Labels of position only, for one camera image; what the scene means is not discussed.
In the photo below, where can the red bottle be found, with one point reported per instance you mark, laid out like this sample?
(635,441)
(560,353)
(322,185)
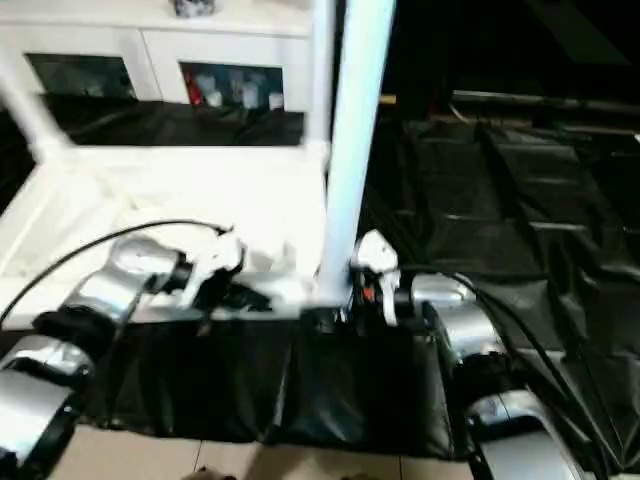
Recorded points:
(192,90)

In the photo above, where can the white plastic table leg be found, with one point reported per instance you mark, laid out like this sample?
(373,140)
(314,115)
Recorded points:
(355,125)
(320,70)
(30,105)

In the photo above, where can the black table mat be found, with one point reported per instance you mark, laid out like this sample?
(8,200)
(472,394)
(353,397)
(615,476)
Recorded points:
(350,380)

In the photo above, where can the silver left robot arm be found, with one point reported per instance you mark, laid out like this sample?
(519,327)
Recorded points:
(115,280)

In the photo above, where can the dark bundle on cabinet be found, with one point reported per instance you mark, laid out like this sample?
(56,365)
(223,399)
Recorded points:
(195,7)

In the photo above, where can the dark long bar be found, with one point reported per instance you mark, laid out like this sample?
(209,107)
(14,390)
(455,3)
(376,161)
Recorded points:
(545,102)

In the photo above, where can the white glass-door cabinet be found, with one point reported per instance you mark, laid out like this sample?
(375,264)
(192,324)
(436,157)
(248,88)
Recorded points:
(150,40)

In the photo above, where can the white flat board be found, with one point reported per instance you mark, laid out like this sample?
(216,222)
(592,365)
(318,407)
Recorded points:
(637,139)

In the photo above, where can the white plastic table top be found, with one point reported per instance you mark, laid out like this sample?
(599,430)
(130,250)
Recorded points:
(175,190)

